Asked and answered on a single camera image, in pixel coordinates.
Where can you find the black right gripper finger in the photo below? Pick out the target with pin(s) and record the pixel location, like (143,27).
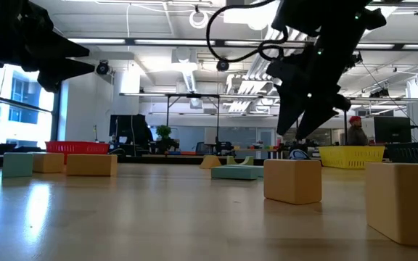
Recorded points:
(314,117)
(290,108)

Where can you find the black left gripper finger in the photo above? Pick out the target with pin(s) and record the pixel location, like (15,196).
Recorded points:
(62,50)
(64,70)

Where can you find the orange cube block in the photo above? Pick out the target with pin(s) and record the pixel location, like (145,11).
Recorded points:
(405,203)
(292,181)

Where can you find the teal long block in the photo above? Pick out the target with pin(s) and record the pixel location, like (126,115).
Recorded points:
(260,171)

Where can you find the green arch block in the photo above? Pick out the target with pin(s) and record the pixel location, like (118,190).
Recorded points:
(230,160)

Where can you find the teal rectangular block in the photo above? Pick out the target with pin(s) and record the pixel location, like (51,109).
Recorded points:
(234,173)

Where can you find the orange rectangular block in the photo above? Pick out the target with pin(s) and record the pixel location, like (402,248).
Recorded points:
(91,165)
(48,163)

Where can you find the teal cube block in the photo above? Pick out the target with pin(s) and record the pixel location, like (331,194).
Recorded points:
(17,165)

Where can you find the black background robot arm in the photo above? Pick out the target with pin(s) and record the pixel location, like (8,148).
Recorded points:
(224,148)

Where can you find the black round ceiling spotlight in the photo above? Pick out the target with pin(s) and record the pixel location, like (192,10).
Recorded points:
(223,65)
(102,67)

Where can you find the blue rounded object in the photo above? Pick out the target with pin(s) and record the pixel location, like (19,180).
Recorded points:
(299,154)

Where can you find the person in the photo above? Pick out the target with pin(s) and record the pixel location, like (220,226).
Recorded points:
(356,136)

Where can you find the row of colourful toys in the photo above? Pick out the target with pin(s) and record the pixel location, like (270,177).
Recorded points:
(260,147)

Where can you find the yellow plastic basket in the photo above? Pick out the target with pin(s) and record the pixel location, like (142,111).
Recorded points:
(352,156)

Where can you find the large window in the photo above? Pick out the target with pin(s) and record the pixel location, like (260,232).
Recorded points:
(24,108)

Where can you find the red plastic basket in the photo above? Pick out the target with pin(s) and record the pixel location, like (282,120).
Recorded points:
(76,146)

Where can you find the black computer monitor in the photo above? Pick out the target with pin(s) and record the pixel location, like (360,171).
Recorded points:
(125,127)
(392,129)

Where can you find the orange wedge block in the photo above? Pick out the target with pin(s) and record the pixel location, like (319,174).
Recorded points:
(210,163)

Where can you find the dark plastic basket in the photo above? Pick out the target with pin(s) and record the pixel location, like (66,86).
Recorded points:
(414,152)

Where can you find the green potted plant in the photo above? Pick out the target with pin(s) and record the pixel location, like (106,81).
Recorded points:
(163,131)

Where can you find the black metal frame stand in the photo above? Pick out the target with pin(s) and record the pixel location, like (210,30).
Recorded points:
(345,127)
(194,95)

